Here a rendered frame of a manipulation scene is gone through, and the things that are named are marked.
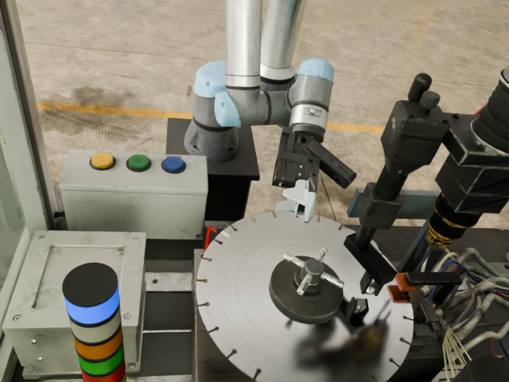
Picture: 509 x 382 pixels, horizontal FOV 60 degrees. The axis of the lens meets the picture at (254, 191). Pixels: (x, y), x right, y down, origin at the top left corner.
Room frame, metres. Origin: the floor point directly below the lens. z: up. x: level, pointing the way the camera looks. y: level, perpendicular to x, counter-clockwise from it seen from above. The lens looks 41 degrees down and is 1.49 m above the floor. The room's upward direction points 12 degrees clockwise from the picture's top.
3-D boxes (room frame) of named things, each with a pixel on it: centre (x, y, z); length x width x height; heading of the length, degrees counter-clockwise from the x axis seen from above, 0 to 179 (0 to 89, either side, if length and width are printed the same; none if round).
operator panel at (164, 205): (0.66, 0.24, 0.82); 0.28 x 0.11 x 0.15; 104
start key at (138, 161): (0.67, 0.24, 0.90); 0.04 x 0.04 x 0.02
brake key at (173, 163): (0.69, 0.17, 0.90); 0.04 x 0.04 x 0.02
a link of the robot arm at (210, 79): (0.99, 0.14, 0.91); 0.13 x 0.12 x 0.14; 116
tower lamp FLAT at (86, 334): (0.21, 0.12, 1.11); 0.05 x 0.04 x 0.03; 14
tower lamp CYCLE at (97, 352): (0.21, 0.12, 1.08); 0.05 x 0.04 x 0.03; 14
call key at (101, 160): (0.66, 0.31, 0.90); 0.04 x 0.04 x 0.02
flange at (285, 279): (0.41, -0.11, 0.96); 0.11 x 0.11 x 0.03
